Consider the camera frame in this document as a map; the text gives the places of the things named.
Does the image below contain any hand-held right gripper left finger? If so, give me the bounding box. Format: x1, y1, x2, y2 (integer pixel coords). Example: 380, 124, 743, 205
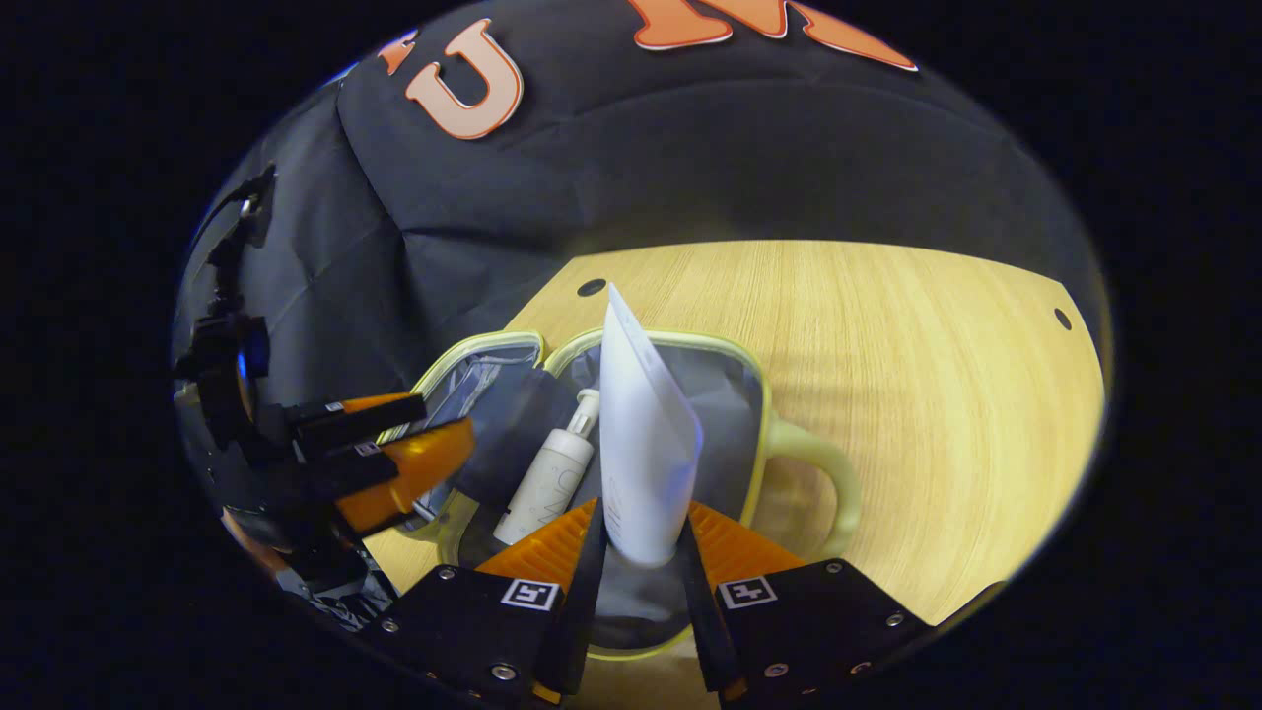
360, 498, 607, 709

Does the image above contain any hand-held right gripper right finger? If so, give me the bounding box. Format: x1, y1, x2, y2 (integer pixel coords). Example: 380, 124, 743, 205
675, 500, 933, 703

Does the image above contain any white pump bottle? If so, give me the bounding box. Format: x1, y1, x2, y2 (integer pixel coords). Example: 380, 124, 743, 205
491, 388, 602, 546

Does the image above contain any white squeeze tube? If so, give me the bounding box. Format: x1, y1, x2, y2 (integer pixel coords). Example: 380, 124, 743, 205
598, 282, 706, 568

